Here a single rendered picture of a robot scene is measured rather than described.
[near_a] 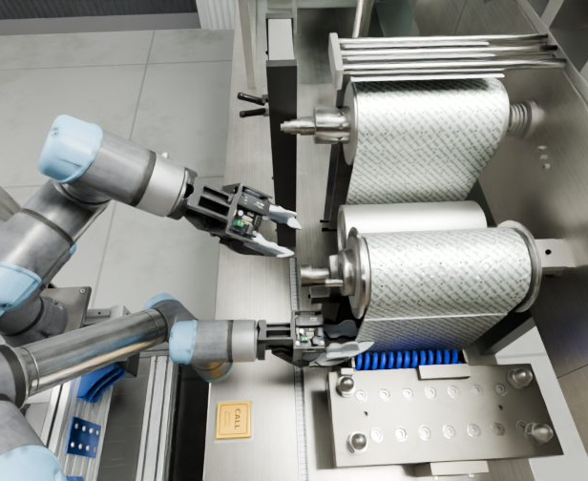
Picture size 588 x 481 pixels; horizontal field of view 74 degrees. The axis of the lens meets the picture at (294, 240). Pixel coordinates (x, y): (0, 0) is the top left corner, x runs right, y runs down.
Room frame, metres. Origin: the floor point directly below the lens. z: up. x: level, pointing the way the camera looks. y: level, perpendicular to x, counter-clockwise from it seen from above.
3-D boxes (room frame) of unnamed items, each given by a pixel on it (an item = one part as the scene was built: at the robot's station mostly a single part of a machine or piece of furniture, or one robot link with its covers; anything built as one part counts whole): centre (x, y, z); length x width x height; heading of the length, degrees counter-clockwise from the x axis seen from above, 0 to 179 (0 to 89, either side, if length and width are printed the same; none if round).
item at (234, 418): (0.13, 0.13, 0.91); 0.07 x 0.07 x 0.02; 3
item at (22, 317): (0.38, 0.67, 0.98); 0.13 x 0.12 x 0.14; 158
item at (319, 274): (0.33, -0.06, 1.05); 0.06 x 0.05 x 0.31; 93
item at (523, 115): (0.56, -0.38, 1.33); 0.07 x 0.07 x 0.07; 3
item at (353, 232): (0.30, -0.10, 1.25); 0.15 x 0.01 x 0.15; 3
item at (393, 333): (0.24, -0.23, 1.11); 0.23 x 0.01 x 0.18; 93
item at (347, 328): (0.26, -0.10, 1.11); 0.09 x 0.03 x 0.06; 93
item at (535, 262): (0.31, -0.35, 1.25); 0.15 x 0.01 x 0.15; 3
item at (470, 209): (0.43, -0.22, 1.17); 0.26 x 0.12 x 0.12; 93
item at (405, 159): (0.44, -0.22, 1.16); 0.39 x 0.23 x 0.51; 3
